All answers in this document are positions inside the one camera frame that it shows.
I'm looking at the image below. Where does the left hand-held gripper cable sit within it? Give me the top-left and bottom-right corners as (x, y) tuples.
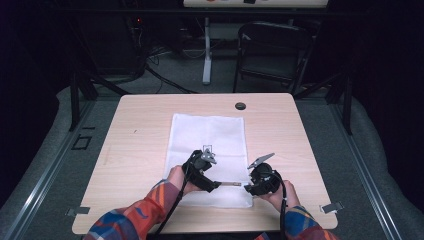
(152, 152), (198, 240)

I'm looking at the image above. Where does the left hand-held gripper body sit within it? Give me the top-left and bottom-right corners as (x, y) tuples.
(182, 148), (218, 188)

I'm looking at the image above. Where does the right hand-held gripper cable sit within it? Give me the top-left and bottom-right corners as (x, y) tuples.
(271, 169), (289, 240)

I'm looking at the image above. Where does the white desk leg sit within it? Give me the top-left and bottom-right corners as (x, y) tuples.
(201, 16), (214, 86)

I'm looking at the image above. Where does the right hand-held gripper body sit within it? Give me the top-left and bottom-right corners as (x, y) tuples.
(246, 152), (285, 196)

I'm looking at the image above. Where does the black floor cable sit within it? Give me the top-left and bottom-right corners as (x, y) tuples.
(145, 64), (201, 95)

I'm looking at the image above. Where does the white towel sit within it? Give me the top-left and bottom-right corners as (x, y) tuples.
(162, 113), (254, 209)

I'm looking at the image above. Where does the hand-held gripper cable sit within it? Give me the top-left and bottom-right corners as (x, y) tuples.
(152, 152), (198, 240)
(271, 169), (289, 240)

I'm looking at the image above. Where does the black metal stand frame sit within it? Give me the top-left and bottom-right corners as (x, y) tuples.
(67, 64), (132, 133)
(293, 68), (354, 136)

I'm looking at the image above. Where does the grey tape piece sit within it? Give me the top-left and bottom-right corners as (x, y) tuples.
(65, 206), (91, 217)
(319, 201), (345, 214)

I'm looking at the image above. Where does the dark computer tower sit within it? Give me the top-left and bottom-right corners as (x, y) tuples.
(79, 13), (145, 77)

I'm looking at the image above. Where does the person's right hand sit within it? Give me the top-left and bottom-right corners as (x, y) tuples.
(257, 179), (301, 214)

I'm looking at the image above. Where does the black folding chair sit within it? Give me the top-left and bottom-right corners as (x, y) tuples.
(232, 21), (316, 96)

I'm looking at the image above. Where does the person's left hand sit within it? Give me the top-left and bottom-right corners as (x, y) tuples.
(167, 165), (202, 196)

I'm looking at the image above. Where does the grey metal floor rail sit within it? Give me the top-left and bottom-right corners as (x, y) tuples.
(0, 99), (98, 240)
(327, 99), (405, 240)

